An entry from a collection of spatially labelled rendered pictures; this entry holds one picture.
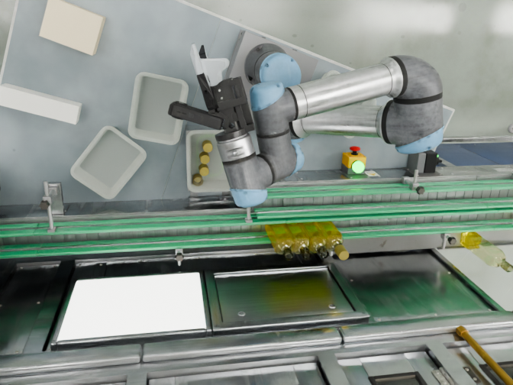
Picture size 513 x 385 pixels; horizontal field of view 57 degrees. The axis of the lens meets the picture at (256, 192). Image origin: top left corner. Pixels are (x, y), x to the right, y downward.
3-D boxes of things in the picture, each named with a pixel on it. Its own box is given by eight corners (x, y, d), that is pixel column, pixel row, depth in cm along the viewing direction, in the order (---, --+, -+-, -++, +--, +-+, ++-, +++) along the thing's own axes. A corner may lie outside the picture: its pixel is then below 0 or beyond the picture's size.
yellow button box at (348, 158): (340, 169, 186) (346, 175, 179) (342, 150, 183) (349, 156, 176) (357, 168, 187) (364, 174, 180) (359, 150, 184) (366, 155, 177)
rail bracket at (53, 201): (55, 211, 168) (40, 238, 147) (49, 165, 162) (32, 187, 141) (69, 210, 169) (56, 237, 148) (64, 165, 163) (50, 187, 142)
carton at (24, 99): (5, 82, 154) (-1, 85, 148) (82, 103, 160) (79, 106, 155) (2, 101, 156) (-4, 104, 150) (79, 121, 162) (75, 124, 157)
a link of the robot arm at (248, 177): (256, 194, 111) (228, 208, 106) (243, 149, 108) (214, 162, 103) (279, 195, 104) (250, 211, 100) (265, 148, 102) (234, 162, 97)
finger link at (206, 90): (203, 62, 93) (216, 95, 99) (195, 65, 93) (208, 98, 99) (205, 77, 90) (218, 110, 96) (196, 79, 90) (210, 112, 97)
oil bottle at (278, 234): (264, 230, 174) (276, 257, 155) (265, 215, 173) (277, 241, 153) (279, 229, 175) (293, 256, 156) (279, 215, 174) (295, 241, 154)
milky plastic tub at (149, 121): (128, 131, 168) (127, 137, 160) (137, 67, 161) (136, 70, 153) (177, 140, 172) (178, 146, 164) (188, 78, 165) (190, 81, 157)
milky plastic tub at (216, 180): (186, 184, 176) (187, 192, 168) (185, 125, 169) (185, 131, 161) (233, 182, 179) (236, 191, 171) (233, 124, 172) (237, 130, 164)
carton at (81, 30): (54, -4, 148) (49, -5, 141) (106, 17, 152) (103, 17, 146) (44, 34, 151) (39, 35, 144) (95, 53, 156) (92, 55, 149)
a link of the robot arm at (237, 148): (222, 156, 106) (220, 164, 98) (217, 137, 105) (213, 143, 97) (255, 147, 105) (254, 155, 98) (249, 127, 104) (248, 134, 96)
